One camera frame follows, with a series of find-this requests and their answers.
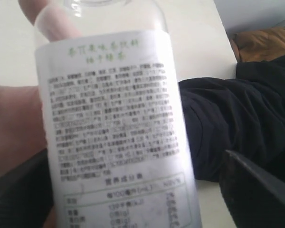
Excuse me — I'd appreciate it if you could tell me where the clear bottle white text label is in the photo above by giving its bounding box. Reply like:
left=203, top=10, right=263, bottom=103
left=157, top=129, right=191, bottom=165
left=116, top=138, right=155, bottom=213
left=34, top=0, right=202, bottom=228

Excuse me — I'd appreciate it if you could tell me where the brown cushion in background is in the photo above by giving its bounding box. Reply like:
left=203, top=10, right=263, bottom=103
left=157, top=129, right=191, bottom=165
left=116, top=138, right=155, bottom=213
left=229, top=27, right=285, bottom=62

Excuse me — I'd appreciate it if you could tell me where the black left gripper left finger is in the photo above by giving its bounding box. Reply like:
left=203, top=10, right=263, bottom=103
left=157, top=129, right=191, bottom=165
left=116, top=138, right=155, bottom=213
left=0, top=149, right=54, bottom=228

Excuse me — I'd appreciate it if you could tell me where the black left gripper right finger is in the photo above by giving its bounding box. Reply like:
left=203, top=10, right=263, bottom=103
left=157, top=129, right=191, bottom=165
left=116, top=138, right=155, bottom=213
left=219, top=150, right=285, bottom=228

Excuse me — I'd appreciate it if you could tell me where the person's open bare hand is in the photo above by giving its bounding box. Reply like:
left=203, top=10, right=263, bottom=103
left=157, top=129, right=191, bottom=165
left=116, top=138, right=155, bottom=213
left=0, top=0, right=81, bottom=174

